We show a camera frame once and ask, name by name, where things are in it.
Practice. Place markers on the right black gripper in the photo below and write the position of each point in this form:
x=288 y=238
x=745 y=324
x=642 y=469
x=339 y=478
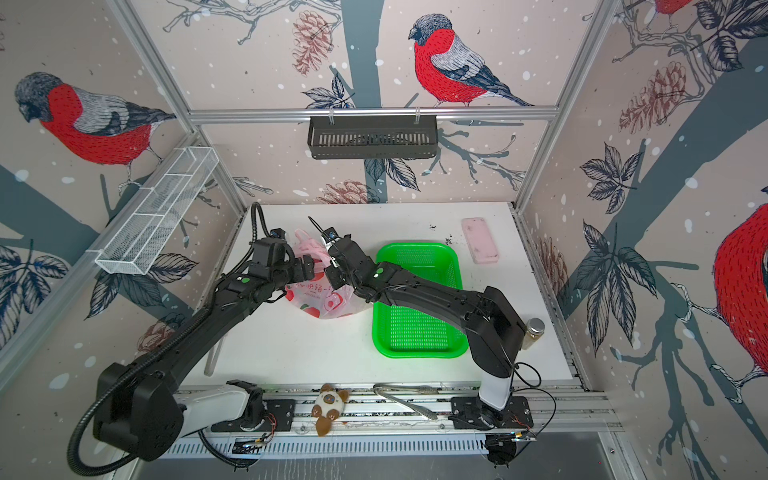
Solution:
x=334 y=270

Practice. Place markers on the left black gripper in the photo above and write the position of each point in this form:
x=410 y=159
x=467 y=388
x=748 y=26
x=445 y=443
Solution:
x=300 y=272

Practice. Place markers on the pink plastic bag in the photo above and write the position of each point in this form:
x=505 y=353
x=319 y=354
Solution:
x=316 y=296

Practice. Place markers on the green plastic basket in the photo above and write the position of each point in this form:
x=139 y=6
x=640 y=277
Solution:
x=404 y=333

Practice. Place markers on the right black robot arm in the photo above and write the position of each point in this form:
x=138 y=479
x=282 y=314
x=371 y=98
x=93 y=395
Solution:
x=494 y=330

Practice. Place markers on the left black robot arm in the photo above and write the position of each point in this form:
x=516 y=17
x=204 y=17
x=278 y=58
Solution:
x=135 y=409

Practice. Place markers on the brown plush toy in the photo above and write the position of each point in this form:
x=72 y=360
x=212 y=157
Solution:
x=328 y=407

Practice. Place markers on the small glass jar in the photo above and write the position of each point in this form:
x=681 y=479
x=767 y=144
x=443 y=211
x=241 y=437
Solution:
x=534 y=330

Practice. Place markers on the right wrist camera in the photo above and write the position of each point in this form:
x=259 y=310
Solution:
x=330 y=235

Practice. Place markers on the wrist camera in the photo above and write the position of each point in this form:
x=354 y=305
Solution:
x=278 y=233
x=330 y=235

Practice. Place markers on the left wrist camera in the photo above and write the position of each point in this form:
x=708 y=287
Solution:
x=278 y=233

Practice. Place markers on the black hanging wall basket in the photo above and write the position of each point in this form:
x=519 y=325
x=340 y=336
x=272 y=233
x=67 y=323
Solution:
x=373 y=137

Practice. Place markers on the grey flat cable strip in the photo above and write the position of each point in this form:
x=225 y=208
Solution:
x=400 y=394

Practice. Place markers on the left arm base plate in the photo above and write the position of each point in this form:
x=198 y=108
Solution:
x=272 y=415

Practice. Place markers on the white wire mesh shelf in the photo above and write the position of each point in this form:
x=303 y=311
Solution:
x=142 y=237

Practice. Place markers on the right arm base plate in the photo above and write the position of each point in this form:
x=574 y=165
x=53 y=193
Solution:
x=473 y=414

